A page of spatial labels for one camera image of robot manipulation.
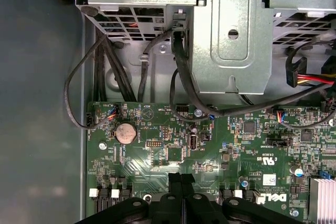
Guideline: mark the silver drive cage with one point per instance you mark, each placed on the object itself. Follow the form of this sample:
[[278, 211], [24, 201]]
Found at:
[[231, 72]]

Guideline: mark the green motherboard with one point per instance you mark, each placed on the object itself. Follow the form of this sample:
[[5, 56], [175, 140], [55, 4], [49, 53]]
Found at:
[[236, 155]]

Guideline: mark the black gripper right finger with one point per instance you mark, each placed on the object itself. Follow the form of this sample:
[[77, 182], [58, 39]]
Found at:
[[194, 208]]

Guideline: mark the black power connector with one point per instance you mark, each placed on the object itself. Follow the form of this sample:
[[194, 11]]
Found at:
[[295, 72]]

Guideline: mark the silver finned heat sink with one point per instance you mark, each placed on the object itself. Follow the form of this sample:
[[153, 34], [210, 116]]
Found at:
[[324, 197]]

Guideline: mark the black PC case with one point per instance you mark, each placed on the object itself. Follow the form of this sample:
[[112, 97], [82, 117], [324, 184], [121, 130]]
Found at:
[[39, 103]]

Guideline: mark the white board sticker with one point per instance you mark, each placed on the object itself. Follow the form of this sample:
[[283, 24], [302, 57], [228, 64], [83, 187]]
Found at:
[[269, 180]]

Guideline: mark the internal USB port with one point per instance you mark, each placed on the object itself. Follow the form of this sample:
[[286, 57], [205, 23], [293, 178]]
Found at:
[[193, 142]]

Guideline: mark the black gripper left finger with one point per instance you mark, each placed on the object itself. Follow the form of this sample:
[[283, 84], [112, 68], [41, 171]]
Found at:
[[173, 208]]

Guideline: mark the black square chip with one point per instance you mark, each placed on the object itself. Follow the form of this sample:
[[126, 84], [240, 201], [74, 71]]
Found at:
[[174, 154]]

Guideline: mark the silver board screw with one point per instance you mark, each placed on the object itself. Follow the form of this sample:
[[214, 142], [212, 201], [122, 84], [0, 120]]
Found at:
[[294, 212], [102, 145], [198, 113]]

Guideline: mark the round coin battery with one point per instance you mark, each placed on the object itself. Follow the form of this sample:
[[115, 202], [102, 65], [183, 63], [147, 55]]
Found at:
[[126, 133]]

